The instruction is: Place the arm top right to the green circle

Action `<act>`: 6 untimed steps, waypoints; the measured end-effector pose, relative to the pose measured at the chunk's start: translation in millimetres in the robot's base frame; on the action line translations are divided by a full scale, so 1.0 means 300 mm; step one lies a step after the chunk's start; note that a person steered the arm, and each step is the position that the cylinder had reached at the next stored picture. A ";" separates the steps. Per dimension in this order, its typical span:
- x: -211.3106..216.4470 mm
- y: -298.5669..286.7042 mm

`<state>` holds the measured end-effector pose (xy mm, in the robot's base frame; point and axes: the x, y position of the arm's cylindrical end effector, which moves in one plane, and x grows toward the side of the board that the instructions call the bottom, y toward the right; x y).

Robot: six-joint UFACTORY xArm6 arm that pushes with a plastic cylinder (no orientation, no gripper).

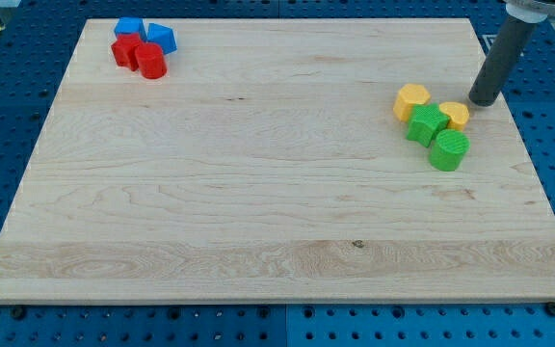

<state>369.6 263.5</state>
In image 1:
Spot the light wooden board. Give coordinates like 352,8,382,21
0,18,555,306

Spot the yellow hexagon block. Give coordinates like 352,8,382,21
393,84,431,122

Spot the green star block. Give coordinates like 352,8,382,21
406,103,449,147

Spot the red cylinder block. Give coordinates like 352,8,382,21
135,42,168,79

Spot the green cylinder block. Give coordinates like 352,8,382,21
429,129,470,172

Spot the blue triangular block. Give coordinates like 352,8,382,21
146,23,177,54

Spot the yellow rounded block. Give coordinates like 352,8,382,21
439,101,470,131

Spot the red star block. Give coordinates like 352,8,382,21
111,33,143,71

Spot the blue cube block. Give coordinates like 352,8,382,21
114,17,146,40

